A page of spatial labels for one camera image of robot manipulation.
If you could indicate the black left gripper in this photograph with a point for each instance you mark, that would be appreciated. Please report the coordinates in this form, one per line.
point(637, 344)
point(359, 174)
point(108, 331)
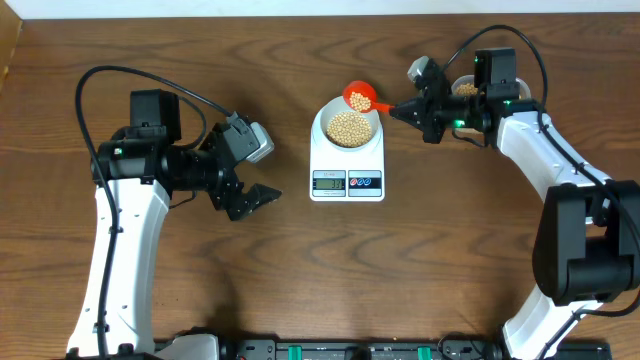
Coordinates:
point(244, 200)

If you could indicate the soybeans in bowl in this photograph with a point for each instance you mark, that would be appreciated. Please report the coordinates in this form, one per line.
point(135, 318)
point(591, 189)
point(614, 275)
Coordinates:
point(349, 130)

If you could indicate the pile of soybeans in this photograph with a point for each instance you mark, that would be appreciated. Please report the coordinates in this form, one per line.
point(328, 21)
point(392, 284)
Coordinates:
point(466, 89)

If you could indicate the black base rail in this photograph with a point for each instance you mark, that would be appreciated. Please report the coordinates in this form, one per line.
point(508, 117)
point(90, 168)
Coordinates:
point(448, 348)

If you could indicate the white digital kitchen scale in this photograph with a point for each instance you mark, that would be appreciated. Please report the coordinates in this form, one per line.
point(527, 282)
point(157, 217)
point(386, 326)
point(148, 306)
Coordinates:
point(346, 176)

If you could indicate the soybeans in scoop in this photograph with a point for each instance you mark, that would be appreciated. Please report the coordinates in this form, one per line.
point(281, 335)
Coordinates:
point(360, 102)

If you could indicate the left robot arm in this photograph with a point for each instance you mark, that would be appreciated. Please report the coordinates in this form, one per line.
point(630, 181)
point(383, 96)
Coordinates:
point(136, 173)

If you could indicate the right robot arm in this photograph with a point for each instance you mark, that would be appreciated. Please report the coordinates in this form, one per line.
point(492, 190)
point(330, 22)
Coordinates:
point(586, 251)

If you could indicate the red measuring scoop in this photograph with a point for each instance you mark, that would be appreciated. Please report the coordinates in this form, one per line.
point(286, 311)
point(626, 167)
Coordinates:
point(367, 90)

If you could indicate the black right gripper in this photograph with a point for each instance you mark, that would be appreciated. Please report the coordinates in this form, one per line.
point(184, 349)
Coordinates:
point(425, 118)

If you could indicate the clear plastic container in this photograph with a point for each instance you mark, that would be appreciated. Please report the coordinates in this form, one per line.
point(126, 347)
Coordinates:
point(524, 90)

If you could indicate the grey round bowl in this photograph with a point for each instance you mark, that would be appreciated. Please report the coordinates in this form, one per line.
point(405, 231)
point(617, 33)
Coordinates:
point(338, 105)

